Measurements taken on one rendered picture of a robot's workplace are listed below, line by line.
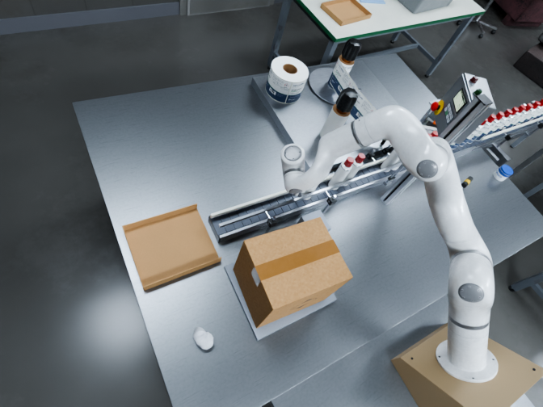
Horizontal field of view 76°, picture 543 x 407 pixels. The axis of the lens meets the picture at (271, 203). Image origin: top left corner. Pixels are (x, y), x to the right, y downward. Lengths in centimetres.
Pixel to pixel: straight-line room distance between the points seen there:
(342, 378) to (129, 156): 125
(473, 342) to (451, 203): 48
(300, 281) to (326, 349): 37
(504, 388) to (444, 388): 18
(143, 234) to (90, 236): 100
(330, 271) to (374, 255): 49
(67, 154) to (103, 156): 113
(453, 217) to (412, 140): 26
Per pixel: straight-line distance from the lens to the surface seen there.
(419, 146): 103
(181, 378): 130
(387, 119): 108
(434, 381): 141
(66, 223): 250
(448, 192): 113
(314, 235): 120
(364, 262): 159
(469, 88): 148
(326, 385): 140
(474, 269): 118
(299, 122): 186
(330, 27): 283
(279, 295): 109
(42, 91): 325
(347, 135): 111
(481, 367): 146
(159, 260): 140
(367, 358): 148
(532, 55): 572
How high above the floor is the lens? 213
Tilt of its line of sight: 56 degrees down
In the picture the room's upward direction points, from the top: 24 degrees clockwise
